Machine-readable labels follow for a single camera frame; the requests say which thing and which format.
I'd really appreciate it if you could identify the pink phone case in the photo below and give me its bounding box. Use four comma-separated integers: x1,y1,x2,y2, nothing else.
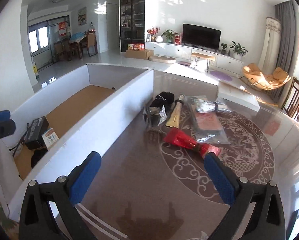
190,108,230,144

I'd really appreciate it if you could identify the red snack packet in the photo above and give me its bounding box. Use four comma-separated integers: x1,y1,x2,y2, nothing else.
164,127,221,158

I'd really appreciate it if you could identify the silver bundle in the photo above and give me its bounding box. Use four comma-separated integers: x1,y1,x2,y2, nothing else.
185,96,232,114

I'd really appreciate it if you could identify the rhinestone bow hair clip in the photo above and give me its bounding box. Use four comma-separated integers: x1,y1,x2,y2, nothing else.
143,105,168,132

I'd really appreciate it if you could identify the black scrunchie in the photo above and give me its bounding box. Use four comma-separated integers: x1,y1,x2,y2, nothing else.
150,92,175,111

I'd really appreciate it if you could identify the black small box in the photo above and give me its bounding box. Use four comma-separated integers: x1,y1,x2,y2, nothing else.
25,116,49,151

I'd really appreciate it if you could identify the black round pouch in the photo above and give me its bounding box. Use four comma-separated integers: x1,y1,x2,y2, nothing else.
31,148,48,168

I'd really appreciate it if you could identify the blue white medicine box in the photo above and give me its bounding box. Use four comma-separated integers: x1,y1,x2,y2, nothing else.
42,128,59,150

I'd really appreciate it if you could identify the white cardboard box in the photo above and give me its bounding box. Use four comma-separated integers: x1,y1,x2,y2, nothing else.
0,64,154,221

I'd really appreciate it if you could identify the wooden dining table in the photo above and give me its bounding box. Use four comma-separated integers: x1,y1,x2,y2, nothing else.
69,32,86,59

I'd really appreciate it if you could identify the wooden dining chair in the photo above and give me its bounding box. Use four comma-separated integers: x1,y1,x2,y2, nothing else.
282,77,299,122

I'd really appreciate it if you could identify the white flat box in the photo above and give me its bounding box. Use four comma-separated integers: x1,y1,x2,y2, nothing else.
217,82,260,112

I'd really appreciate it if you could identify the gold cosmetic tube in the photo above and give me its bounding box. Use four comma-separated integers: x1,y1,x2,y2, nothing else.
165,94,185,128

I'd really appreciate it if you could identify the orange lounge chair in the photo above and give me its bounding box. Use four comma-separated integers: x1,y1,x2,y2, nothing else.
241,63,291,90

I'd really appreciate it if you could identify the brown cardboard carton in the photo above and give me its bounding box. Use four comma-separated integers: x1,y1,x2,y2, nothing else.
124,49,154,60

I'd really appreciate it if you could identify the white tv cabinet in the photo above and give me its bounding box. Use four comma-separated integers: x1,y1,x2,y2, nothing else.
145,42,243,75

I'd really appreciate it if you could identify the red flower vase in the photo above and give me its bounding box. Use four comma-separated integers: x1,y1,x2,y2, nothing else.
147,27,160,42

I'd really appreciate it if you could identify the green potted plant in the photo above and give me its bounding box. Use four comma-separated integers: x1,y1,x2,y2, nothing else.
230,41,248,61

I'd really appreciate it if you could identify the black glass display cabinet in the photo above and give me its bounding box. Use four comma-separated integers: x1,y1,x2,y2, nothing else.
119,0,145,53

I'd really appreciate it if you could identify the black television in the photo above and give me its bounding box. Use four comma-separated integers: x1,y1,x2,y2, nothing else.
182,24,221,50

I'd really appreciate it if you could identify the grey curtain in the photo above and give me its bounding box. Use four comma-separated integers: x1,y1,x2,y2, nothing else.
267,0,298,103

